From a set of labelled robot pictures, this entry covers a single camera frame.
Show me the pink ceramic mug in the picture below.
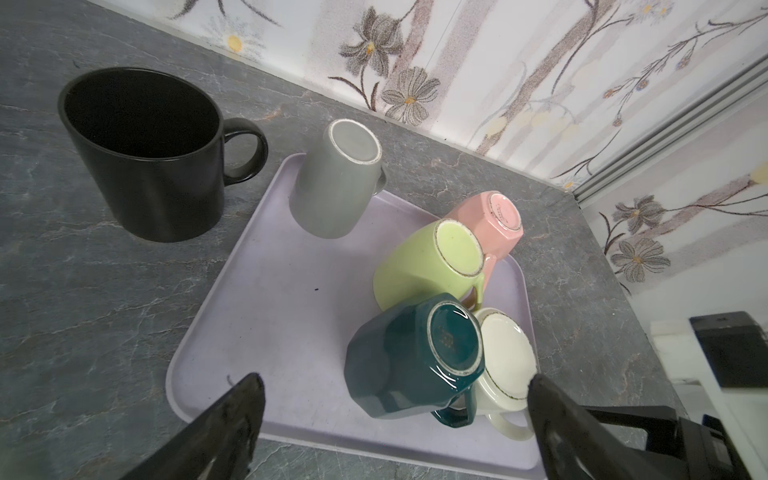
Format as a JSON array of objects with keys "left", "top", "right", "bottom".
[{"left": 446, "top": 190, "right": 524, "bottom": 287}]

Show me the lavender plastic tray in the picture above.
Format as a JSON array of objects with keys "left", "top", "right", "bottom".
[{"left": 166, "top": 153, "right": 545, "bottom": 479}]

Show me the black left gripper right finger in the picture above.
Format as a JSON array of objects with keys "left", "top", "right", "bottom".
[{"left": 528, "top": 374, "right": 660, "bottom": 479}]

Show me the light green ceramic mug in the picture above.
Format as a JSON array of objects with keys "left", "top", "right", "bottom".
[{"left": 373, "top": 219, "right": 485, "bottom": 310}]

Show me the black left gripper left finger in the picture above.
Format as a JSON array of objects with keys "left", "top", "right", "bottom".
[{"left": 124, "top": 372, "right": 266, "bottom": 479}]

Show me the grey ceramic mug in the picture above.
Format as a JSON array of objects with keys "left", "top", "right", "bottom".
[{"left": 289, "top": 119, "right": 387, "bottom": 239}]

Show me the black ceramic mug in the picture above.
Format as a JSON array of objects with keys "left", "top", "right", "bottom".
[{"left": 57, "top": 67, "right": 269, "bottom": 243}]

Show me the dark green ceramic mug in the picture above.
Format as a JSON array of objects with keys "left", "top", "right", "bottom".
[{"left": 344, "top": 293, "right": 485, "bottom": 428}]

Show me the cream mug red inside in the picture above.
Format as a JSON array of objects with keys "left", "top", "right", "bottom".
[{"left": 449, "top": 307, "right": 539, "bottom": 442}]

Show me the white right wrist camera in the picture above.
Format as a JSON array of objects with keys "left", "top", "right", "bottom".
[{"left": 649, "top": 311, "right": 767, "bottom": 479}]

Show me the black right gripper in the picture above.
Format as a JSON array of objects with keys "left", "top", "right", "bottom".
[{"left": 587, "top": 406, "right": 750, "bottom": 479}]

